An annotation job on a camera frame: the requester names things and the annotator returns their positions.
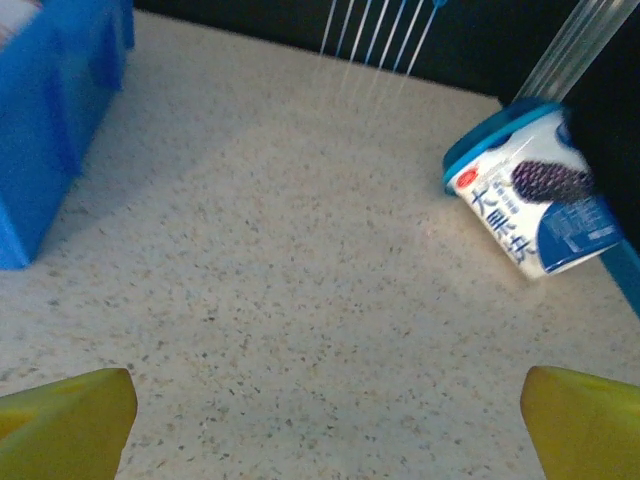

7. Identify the aluminium frame post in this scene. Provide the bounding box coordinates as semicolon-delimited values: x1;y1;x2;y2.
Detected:
514;0;640;101

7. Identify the white blue yogurt cup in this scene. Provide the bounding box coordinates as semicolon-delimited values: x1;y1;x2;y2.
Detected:
442;97;626;281

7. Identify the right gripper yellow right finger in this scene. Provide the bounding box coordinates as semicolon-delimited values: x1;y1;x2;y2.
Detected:
519;365;640;480

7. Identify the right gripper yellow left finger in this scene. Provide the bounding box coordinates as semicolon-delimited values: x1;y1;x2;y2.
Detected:
0;368;139;480

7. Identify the blue plastic bin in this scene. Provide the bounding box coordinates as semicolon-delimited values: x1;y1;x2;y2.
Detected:
0;0;136;271

